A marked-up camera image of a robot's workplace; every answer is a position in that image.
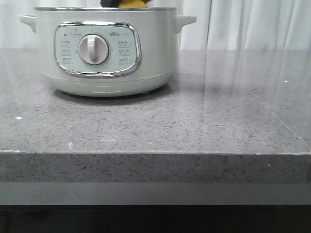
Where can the yellow plastic corn cob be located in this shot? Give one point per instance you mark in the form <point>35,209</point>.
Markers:
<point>132,4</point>

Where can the pale green electric cooking pot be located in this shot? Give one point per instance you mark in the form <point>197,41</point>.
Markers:
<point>107,52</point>

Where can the white pleated curtain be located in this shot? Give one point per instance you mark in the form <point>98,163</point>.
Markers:
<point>221,24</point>

